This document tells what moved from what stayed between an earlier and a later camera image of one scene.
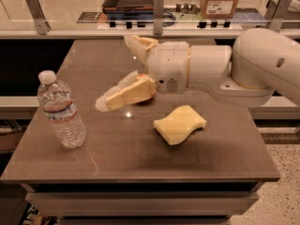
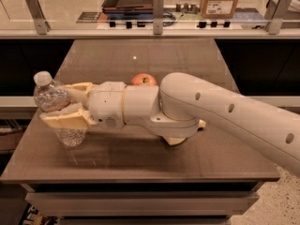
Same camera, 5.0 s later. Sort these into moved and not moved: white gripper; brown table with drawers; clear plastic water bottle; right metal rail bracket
Moved: white gripper
Not moved: clear plastic water bottle; right metal rail bracket; brown table with drawers
